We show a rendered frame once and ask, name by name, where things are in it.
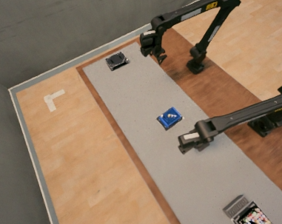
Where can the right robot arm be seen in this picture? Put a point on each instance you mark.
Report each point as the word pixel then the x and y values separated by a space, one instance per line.
pixel 162 23

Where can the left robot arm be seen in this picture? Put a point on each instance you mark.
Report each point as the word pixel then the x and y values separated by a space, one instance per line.
pixel 269 113

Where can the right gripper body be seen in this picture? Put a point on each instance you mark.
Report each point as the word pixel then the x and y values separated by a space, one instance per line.
pixel 157 55

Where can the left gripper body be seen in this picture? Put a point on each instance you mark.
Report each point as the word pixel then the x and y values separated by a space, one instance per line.
pixel 203 147

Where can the blue grid rack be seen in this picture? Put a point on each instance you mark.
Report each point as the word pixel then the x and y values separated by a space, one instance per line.
pixel 168 121

